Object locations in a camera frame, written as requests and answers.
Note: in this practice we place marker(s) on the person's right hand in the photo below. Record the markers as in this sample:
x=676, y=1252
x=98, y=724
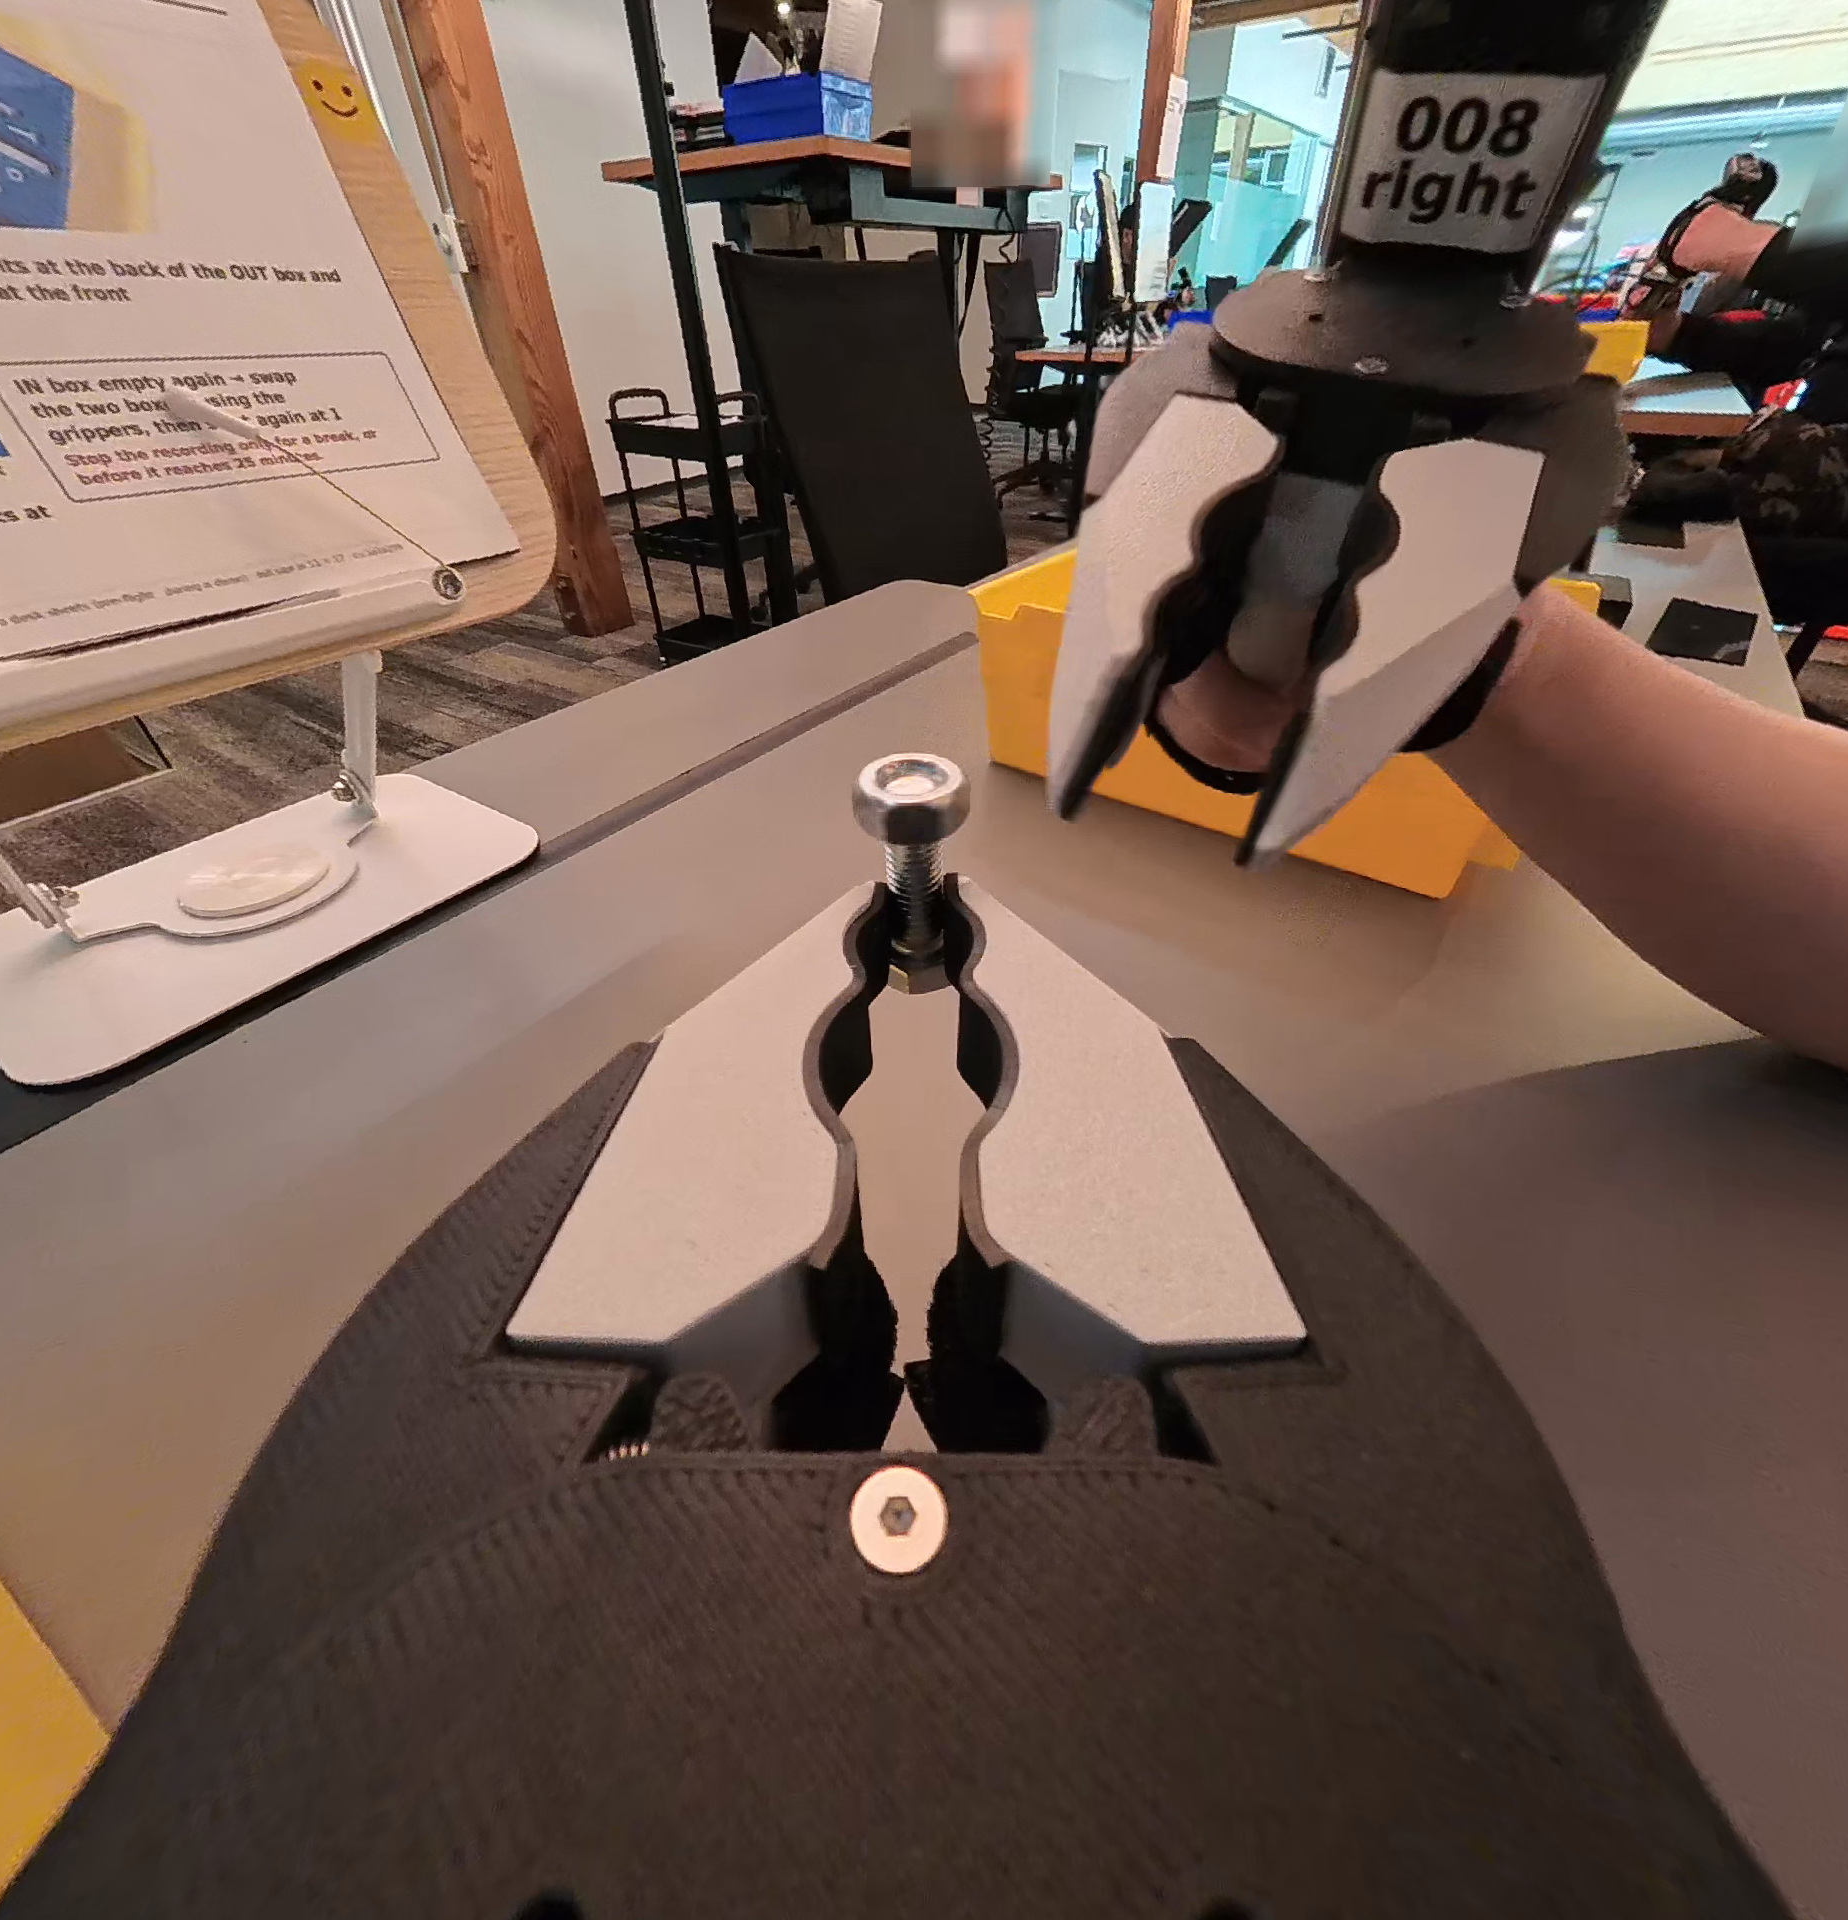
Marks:
x=1235, y=724

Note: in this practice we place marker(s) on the person's right forearm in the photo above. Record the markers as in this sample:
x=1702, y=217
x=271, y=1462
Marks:
x=1687, y=839

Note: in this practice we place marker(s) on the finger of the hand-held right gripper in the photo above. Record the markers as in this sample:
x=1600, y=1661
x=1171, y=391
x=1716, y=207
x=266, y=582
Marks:
x=1138, y=511
x=1448, y=570

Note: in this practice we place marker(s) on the black utility cart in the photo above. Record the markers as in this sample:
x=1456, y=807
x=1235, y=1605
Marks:
x=681, y=501

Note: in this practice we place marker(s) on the printed instruction sheet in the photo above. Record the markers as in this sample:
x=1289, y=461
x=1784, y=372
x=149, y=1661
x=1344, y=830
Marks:
x=185, y=230

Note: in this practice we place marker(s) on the blue storage bin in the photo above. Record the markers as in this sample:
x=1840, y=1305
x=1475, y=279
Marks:
x=800, y=113

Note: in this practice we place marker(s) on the steel hex bolt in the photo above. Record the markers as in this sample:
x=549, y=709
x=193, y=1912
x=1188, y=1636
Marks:
x=914, y=897

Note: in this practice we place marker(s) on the black slanted pole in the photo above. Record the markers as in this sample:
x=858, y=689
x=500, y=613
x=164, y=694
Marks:
x=681, y=230

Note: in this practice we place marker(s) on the black leaning panel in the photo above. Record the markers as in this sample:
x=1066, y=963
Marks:
x=865, y=421

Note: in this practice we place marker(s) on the wooden post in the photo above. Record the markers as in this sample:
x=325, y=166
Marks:
x=522, y=301

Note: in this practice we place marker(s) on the black office chair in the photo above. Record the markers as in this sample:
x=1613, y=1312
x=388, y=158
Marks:
x=1012, y=321

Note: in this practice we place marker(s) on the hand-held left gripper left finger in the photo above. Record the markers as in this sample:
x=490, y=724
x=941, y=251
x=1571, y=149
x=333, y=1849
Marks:
x=681, y=1194

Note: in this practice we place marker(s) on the yellow storage bin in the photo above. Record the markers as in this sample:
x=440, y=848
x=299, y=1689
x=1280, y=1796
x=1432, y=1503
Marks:
x=1619, y=348

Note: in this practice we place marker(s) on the yellow smiley sticker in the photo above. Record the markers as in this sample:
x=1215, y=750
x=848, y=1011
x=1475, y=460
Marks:
x=333, y=97

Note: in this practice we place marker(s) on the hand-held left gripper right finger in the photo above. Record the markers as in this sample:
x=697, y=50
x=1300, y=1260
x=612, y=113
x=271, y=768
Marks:
x=1138, y=1194

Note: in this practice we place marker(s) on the black pad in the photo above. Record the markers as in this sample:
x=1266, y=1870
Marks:
x=1702, y=629

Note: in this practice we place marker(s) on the yellow divided plastic bin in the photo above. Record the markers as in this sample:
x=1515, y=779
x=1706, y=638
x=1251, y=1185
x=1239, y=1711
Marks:
x=8, y=1752

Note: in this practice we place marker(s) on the wooden desk with teal frame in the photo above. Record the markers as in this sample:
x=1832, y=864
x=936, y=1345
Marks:
x=806, y=158

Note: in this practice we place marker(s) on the wooden office desk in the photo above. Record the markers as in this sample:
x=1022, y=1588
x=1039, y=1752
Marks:
x=1074, y=357

